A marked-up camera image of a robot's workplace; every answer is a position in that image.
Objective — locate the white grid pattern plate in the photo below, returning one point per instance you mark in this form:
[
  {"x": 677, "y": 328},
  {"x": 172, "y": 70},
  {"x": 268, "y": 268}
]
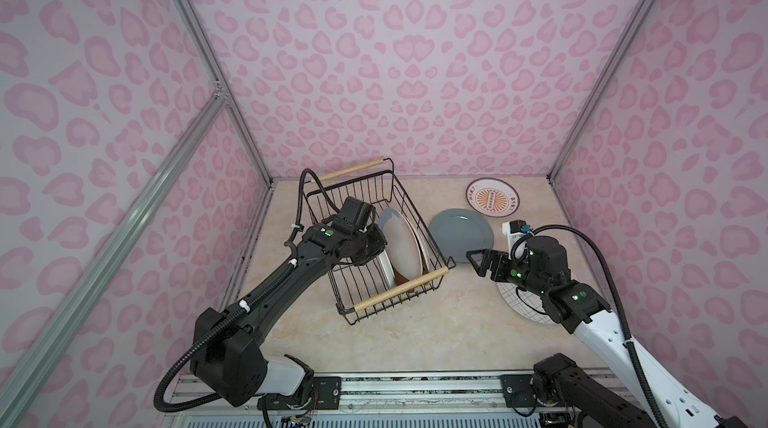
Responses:
[{"x": 524, "y": 303}]

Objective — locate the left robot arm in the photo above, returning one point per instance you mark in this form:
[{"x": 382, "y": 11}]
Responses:
[{"x": 229, "y": 359}]

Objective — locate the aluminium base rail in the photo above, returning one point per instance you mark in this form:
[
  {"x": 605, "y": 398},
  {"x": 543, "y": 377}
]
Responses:
[{"x": 400, "y": 399}]

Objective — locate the white plate orange sunburst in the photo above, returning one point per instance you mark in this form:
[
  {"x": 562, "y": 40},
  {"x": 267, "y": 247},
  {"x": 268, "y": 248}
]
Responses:
[{"x": 492, "y": 197}]

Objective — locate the grey-blue plate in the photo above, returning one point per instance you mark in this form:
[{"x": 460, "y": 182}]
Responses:
[{"x": 457, "y": 231}]

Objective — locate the white star cartoon plate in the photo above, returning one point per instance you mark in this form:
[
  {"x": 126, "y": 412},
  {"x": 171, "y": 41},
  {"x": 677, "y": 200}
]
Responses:
[{"x": 425, "y": 265}]

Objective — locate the aluminium frame strut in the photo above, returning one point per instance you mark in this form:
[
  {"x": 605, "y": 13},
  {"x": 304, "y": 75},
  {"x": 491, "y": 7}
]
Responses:
[{"x": 39, "y": 361}]

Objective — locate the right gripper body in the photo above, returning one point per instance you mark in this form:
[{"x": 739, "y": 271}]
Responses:
[{"x": 516, "y": 272}]

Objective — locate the pastel abstract pattern plate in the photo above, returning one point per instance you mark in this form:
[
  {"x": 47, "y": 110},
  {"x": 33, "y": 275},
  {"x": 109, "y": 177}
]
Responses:
[{"x": 402, "y": 248}]

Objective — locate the black wire dish rack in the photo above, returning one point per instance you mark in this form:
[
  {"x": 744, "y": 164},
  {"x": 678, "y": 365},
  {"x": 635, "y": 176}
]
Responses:
[{"x": 360, "y": 290}]

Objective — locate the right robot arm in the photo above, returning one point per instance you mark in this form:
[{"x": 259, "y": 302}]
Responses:
[{"x": 539, "y": 265}]

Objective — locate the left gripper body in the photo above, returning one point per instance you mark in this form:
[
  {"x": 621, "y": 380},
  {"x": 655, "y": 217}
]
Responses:
[{"x": 375, "y": 243}]

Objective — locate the white plate black rim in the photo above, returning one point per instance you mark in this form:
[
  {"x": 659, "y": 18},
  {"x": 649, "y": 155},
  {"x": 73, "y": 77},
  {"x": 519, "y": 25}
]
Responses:
[{"x": 387, "y": 270}]

